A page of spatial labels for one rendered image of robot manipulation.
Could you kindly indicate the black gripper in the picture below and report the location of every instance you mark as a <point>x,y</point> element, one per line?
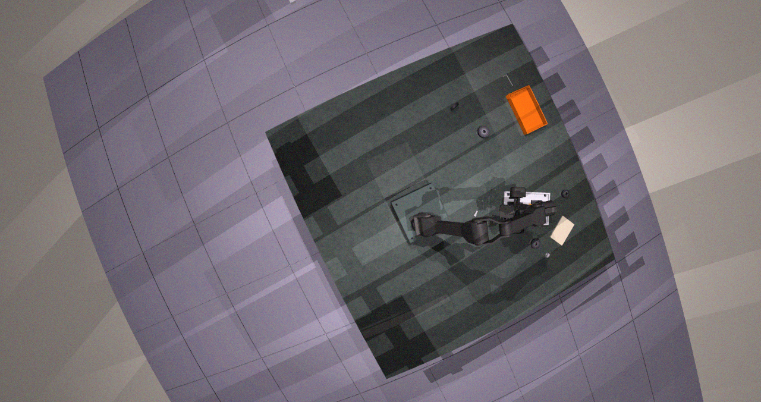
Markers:
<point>516,193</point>

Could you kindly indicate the beige flat rectangular board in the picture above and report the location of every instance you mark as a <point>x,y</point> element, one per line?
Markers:
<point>562,230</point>

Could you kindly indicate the orange shallow tray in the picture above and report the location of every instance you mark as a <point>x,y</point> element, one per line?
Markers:
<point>526,109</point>

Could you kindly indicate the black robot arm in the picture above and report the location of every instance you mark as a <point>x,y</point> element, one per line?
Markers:
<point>475,231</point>

